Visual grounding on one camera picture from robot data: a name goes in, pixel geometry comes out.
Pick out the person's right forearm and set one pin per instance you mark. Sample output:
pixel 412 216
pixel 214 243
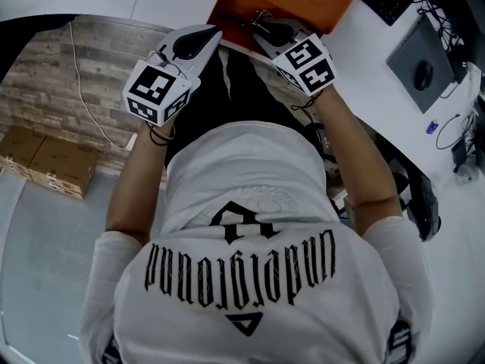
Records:
pixel 352 157

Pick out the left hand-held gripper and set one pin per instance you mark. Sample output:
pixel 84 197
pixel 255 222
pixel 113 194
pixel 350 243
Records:
pixel 159 89

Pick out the small blue object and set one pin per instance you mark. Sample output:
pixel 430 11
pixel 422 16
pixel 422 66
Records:
pixel 432 126

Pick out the black office chair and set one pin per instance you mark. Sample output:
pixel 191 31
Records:
pixel 22 29
pixel 426 203

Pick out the black computer mouse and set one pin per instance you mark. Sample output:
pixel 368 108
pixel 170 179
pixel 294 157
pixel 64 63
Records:
pixel 423 76

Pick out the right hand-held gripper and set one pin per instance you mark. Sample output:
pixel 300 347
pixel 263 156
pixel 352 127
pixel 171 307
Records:
pixel 307 63

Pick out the grey mouse pad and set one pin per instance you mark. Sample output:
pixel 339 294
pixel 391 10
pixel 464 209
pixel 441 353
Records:
pixel 435 48

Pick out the stack of cardboard boxes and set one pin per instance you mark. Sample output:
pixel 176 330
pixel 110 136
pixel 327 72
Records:
pixel 57 161

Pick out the person in white shirt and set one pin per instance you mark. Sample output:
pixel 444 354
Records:
pixel 246 279

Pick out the black shorts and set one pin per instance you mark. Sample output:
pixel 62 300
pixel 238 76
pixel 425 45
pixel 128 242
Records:
pixel 246 97

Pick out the black wrist band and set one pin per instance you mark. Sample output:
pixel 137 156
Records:
pixel 161 137

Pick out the white power adapter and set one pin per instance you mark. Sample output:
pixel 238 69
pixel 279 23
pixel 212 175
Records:
pixel 132 142

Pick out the person's left forearm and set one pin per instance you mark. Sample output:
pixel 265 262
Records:
pixel 132 188

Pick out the small metal clip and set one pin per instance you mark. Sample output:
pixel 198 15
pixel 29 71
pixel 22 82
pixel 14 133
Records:
pixel 261 16

